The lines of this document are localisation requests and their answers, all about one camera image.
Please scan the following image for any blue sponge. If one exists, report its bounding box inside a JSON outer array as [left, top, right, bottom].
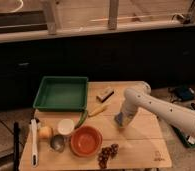
[[114, 113, 123, 124]]

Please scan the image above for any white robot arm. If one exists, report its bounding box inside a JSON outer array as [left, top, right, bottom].
[[115, 81, 195, 138]]

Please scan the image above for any green plastic tray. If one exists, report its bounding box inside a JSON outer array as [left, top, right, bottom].
[[33, 76, 88, 112]]

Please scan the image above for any brown black eraser block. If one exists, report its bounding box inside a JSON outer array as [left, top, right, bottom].
[[96, 87, 114, 103]]

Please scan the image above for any bunch of dark grapes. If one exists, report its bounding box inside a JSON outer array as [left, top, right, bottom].
[[98, 144, 119, 169]]

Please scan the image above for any green chili pepper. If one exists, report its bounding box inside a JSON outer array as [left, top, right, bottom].
[[75, 110, 88, 129]]

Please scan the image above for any orange bowl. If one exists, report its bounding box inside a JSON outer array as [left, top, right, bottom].
[[70, 126, 102, 157]]

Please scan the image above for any white cup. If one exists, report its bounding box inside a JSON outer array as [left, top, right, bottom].
[[57, 119, 75, 136]]

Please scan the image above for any green bin with clutter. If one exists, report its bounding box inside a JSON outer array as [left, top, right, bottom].
[[172, 127, 195, 148]]

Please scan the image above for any wooden folding table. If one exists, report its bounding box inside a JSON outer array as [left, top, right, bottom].
[[19, 82, 172, 171]]

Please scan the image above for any metal cup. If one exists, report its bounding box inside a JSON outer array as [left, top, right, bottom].
[[50, 134, 65, 152]]

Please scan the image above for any yellow onion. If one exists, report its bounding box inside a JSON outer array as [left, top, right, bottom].
[[39, 126, 53, 139]]

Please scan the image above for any black pole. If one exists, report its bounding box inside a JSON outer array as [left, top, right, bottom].
[[13, 122, 19, 171]]

